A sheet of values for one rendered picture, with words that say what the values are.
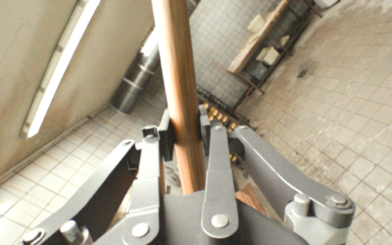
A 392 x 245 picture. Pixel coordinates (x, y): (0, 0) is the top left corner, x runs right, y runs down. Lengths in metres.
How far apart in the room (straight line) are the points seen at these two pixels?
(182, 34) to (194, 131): 0.09
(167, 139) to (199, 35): 5.10
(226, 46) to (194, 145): 5.16
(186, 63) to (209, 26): 5.12
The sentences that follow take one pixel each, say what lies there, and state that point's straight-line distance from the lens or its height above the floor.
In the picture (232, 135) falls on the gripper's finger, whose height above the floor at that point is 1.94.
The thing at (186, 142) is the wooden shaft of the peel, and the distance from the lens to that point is 0.19.
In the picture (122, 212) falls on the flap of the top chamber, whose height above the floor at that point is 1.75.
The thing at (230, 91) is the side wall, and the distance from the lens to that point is 5.42.
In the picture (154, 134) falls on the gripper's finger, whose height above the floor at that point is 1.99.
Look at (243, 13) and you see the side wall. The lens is 5.52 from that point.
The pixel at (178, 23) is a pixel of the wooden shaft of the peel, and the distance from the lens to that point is 0.18.
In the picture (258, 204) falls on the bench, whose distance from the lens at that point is 2.22.
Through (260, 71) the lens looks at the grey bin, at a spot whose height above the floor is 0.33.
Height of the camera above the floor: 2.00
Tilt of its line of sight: 14 degrees down
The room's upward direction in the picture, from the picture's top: 57 degrees counter-clockwise
